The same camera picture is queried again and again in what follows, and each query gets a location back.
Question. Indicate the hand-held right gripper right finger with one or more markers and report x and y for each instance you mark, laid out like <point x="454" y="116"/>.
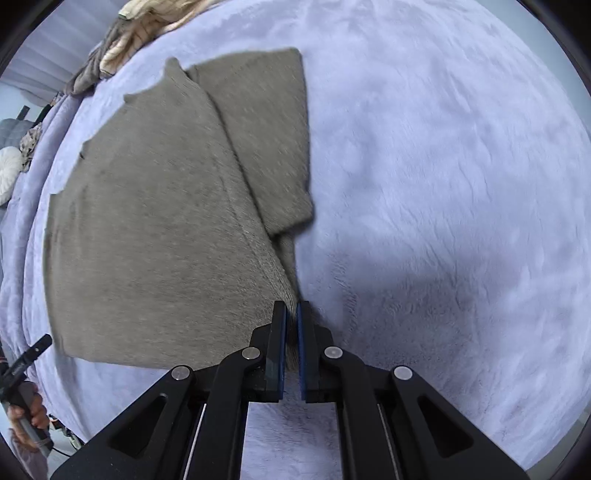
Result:
<point x="302" y="341"/>

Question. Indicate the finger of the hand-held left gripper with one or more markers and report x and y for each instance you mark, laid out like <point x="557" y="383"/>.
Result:
<point x="34" y="350"/>

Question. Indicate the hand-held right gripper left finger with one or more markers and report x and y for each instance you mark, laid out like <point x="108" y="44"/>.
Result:
<point x="281" y="341"/>

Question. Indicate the olive brown knit sweater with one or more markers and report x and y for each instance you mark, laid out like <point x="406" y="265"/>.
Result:
<point x="161" y="230"/>

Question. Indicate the person's left forearm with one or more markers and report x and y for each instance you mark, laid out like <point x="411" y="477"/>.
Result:
<point x="27" y="461"/>

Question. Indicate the person's left hand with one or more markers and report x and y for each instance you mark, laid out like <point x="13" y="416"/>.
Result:
<point x="36" y="413"/>

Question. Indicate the white round cushion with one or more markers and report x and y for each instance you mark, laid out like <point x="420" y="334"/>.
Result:
<point x="8" y="175"/>

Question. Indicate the beige crumpled cloth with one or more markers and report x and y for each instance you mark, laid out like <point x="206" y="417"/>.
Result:
<point x="30" y="145"/>

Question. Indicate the lavender fleece blanket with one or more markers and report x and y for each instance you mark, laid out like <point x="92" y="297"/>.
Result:
<point x="438" y="184"/>

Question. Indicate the grey quilted sofa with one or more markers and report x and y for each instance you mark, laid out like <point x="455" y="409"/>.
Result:
<point x="11" y="131"/>

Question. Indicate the grey green crumpled garment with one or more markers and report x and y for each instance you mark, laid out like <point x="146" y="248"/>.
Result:
<point x="87" y="76"/>

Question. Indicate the pale lavender curtain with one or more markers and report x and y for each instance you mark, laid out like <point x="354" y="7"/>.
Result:
<point x="46" y="64"/>

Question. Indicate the cream striped garment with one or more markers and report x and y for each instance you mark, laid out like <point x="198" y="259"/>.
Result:
<point x="134" y="41"/>

